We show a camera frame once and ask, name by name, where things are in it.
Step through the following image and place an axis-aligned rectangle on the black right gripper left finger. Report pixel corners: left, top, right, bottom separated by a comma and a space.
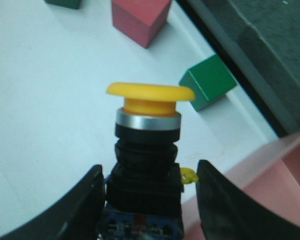
0, 164, 105, 240

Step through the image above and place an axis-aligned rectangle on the right green wooden cube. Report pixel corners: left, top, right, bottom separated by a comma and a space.
179, 54, 237, 112

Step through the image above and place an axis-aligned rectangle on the green wooden cube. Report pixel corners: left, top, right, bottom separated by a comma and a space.
179, 54, 237, 112
45, 0, 82, 10

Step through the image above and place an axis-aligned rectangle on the pink plastic bin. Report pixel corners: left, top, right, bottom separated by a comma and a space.
182, 132, 300, 240

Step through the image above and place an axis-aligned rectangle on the grey stone ledge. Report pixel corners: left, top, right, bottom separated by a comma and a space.
179, 0, 300, 137

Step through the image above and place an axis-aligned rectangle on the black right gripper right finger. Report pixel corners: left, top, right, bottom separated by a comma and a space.
197, 159, 300, 240

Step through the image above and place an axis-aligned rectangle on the left green wooden cube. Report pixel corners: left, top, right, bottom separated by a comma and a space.
45, 0, 82, 10

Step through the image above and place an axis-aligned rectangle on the pink wooden cube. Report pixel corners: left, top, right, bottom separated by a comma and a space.
111, 0, 172, 49

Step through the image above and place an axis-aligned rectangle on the yellow mushroom push button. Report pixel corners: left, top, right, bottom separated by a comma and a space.
98, 82, 198, 240

